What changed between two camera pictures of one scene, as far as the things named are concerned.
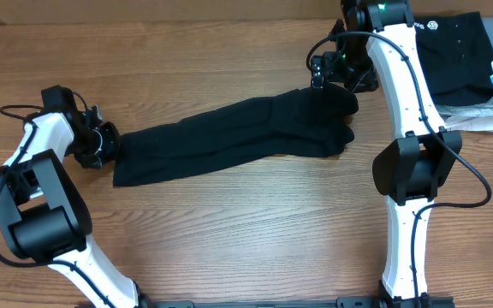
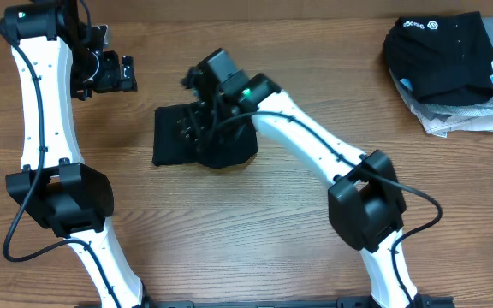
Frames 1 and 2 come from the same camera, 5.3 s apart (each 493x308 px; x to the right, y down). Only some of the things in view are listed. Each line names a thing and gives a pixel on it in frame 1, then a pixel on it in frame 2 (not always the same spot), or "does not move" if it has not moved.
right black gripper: (367, 81) to (203, 128)
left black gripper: (110, 131) to (112, 81)
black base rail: (427, 300) does not move
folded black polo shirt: (456, 56) does not move
